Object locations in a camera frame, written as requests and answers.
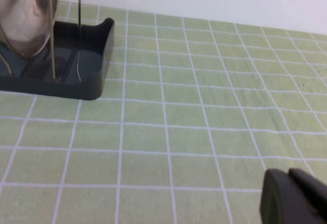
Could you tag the green white checked tablecloth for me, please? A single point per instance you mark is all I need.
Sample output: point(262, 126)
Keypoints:
point(178, 132)

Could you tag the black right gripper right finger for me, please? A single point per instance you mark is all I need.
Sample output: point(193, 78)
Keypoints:
point(314, 196)

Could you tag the stainless steel lid black knob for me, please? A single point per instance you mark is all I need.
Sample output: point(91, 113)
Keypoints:
point(25, 17)

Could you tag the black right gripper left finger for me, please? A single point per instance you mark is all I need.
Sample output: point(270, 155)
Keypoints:
point(281, 201)

